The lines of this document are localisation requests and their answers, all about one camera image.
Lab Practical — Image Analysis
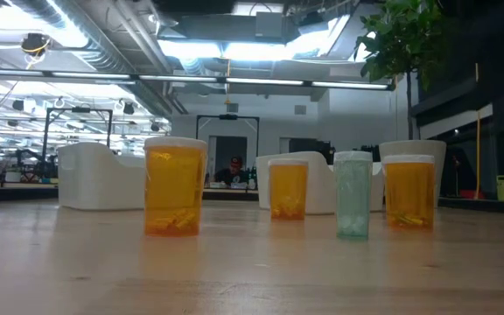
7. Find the yellow hanging cable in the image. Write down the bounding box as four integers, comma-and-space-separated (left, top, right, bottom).
473, 60, 483, 200

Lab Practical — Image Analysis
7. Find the white plant pot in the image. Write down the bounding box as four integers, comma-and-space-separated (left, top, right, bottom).
378, 138, 448, 209

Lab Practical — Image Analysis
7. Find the long ceiling light strip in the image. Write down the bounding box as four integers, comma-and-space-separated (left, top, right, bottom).
0, 67, 393, 92

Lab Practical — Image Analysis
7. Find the red tray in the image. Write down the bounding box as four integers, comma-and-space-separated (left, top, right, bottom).
458, 188, 486, 200

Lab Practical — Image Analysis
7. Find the black background equipment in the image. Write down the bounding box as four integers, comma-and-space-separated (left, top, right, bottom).
289, 137, 336, 165

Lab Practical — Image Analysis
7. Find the small green pill bottle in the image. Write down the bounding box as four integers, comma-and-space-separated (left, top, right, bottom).
332, 150, 374, 241

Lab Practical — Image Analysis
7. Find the black ceiling cable reel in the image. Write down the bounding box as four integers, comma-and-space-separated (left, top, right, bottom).
19, 32, 53, 57

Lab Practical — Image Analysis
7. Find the person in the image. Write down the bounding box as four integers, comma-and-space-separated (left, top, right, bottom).
213, 155, 257, 187

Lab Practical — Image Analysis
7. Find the silver air duct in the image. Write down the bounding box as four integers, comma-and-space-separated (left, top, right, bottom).
9, 0, 174, 119

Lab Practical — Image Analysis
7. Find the orange pill bottle white cap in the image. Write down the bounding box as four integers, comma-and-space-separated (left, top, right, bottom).
267, 157, 309, 221
381, 153, 436, 231
143, 136, 208, 238

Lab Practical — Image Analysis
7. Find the white plastic bin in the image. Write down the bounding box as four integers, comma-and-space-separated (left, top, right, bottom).
255, 150, 385, 215
57, 141, 148, 212

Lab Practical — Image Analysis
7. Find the green leafy plant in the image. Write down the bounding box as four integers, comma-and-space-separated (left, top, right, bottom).
354, 0, 450, 141

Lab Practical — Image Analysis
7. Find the black background station frame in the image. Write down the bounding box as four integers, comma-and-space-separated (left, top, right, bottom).
195, 114, 261, 152
41, 107, 114, 170

